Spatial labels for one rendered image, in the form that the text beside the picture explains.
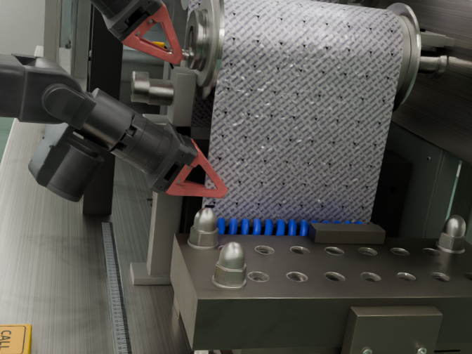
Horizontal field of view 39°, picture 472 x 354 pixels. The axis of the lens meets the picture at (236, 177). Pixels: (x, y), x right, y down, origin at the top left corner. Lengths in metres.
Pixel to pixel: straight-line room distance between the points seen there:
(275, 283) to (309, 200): 0.19
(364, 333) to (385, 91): 0.32
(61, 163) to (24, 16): 5.62
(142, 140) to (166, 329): 0.25
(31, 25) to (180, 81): 5.54
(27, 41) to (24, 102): 5.68
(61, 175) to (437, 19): 0.56
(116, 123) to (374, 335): 0.37
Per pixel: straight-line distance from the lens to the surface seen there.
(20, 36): 6.40
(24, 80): 0.72
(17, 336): 0.79
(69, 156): 0.77
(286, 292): 0.70
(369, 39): 0.85
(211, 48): 0.79
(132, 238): 1.10
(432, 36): 0.93
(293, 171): 0.85
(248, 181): 0.84
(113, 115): 0.76
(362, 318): 0.71
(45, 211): 1.19
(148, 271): 0.97
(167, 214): 0.92
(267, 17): 0.81
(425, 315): 0.74
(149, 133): 0.77
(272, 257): 0.77
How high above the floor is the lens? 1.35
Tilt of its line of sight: 18 degrees down
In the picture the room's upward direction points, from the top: 7 degrees clockwise
